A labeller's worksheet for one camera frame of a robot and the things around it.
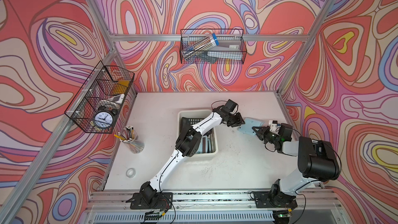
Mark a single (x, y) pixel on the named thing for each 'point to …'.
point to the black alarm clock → (103, 118)
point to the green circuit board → (152, 215)
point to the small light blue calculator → (249, 123)
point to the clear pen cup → (130, 138)
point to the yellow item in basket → (121, 87)
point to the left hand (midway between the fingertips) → (246, 123)
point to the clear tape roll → (130, 172)
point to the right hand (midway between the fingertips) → (252, 131)
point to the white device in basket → (118, 98)
